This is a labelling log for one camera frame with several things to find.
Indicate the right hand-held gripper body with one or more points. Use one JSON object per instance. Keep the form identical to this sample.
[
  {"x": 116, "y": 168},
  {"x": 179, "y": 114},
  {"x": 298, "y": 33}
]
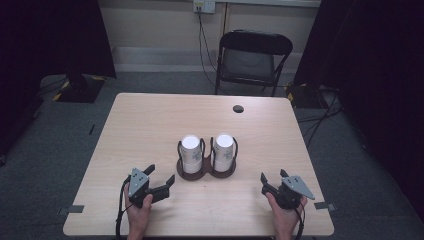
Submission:
[{"x": 295, "y": 186}]

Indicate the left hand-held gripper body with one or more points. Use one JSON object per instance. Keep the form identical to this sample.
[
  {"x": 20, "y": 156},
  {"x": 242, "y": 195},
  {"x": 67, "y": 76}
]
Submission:
[{"x": 138, "y": 181}]

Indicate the dark brown double cup holder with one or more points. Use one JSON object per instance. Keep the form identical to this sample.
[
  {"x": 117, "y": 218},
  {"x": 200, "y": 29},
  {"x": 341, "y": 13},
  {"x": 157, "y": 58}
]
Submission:
[{"x": 206, "y": 166}]

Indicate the person's right hand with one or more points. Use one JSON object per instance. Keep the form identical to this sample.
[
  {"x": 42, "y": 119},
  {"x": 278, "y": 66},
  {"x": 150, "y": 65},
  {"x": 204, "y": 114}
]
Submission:
[{"x": 285, "y": 218}]

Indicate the person's left hand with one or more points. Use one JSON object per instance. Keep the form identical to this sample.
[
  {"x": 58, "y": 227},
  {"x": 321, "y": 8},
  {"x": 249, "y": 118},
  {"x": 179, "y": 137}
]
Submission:
[{"x": 138, "y": 218}]

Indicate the grey tape strip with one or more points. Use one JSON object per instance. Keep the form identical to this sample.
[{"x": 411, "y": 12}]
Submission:
[
  {"x": 73, "y": 209},
  {"x": 324, "y": 205}
]

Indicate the black table grommet cap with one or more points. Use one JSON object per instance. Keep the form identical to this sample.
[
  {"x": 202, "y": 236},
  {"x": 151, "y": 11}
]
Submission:
[{"x": 238, "y": 109}]

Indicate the black stand base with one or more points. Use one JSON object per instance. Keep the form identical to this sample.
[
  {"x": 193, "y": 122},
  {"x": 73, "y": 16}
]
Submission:
[
  {"x": 81, "y": 90},
  {"x": 306, "y": 96}
]

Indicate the black folding chair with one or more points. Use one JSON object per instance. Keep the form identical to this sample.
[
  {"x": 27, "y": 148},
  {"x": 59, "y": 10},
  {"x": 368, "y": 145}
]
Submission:
[{"x": 253, "y": 60}]

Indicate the dark curtain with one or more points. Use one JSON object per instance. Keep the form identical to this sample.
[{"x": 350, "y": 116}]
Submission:
[
  {"x": 376, "y": 66},
  {"x": 50, "y": 36}
]

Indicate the white wall socket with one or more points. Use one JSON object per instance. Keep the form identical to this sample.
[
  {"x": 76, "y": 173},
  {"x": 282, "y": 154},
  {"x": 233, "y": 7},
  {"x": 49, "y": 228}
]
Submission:
[{"x": 204, "y": 6}]

